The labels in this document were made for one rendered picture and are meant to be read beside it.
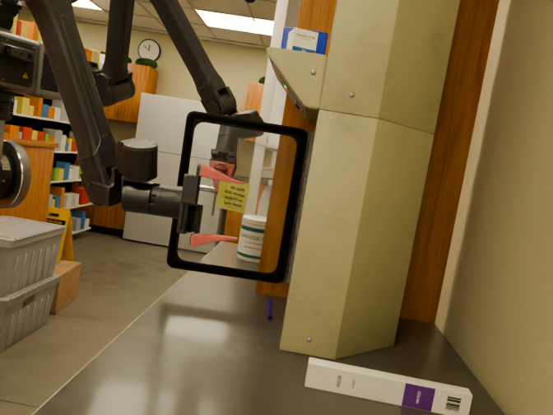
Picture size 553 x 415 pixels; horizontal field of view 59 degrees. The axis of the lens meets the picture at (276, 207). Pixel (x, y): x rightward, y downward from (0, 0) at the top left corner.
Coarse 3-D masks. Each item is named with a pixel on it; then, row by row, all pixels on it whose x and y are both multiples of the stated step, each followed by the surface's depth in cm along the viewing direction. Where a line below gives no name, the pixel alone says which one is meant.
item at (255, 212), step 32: (224, 128) 122; (192, 160) 122; (224, 160) 122; (256, 160) 123; (288, 160) 123; (224, 192) 123; (256, 192) 124; (288, 192) 124; (224, 224) 124; (256, 224) 124; (192, 256) 125; (224, 256) 125; (256, 256) 125
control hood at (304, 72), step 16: (272, 48) 91; (272, 64) 99; (288, 64) 91; (304, 64) 91; (320, 64) 91; (288, 80) 92; (304, 80) 91; (320, 80) 91; (304, 96) 91; (320, 96) 91; (304, 112) 105
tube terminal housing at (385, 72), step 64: (384, 0) 89; (448, 0) 99; (384, 64) 90; (320, 128) 92; (384, 128) 93; (320, 192) 93; (384, 192) 96; (320, 256) 94; (384, 256) 100; (320, 320) 95; (384, 320) 105
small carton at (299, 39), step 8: (296, 32) 98; (304, 32) 98; (312, 32) 99; (288, 40) 102; (296, 40) 98; (304, 40) 99; (312, 40) 99; (288, 48) 101; (296, 48) 98; (304, 48) 99; (312, 48) 99
